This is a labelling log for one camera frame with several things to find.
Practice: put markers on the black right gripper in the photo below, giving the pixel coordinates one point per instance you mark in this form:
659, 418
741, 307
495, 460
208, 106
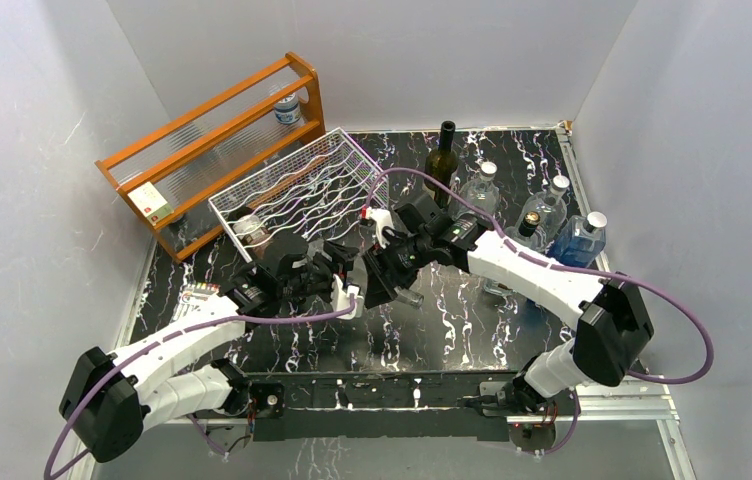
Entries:
383, 274

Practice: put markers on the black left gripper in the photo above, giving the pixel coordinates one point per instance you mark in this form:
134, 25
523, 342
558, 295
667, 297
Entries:
341, 263

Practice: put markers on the small clear glass bottle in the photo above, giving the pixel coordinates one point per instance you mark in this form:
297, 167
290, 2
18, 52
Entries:
404, 293

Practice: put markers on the green wine bottle grey foil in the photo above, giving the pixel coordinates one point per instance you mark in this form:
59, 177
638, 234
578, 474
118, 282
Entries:
251, 231

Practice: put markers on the dark green tall wine bottle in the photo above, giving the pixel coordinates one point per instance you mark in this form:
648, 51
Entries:
441, 164

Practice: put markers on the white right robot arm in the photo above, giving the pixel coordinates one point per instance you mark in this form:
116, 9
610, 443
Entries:
607, 317

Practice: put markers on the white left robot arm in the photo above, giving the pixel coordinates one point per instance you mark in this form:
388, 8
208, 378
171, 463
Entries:
112, 398

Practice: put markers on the round clear bottle white cap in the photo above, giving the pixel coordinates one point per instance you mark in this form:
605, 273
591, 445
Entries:
480, 191

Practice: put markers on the clear square bottle gold cap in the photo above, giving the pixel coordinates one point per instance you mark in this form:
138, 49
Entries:
528, 234

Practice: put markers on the large clear bottle white cap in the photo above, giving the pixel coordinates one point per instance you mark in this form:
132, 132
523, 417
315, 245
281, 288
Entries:
551, 207

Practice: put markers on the orange wooden shelf rack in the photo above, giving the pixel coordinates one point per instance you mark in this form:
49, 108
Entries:
212, 146

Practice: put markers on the pack of coloured markers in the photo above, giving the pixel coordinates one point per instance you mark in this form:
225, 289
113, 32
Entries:
192, 296

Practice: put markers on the white green small box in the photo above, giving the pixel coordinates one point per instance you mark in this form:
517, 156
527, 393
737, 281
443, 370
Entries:
150, 203

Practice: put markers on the blue white round jar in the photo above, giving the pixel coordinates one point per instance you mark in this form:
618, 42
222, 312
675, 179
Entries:
287, 110

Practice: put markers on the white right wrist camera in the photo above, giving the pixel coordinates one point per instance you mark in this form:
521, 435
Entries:
380, 219

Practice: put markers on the white wire wine rack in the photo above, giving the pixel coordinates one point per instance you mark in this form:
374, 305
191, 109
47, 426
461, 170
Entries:
316, 192

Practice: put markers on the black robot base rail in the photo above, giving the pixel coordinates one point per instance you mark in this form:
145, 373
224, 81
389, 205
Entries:
382, 404

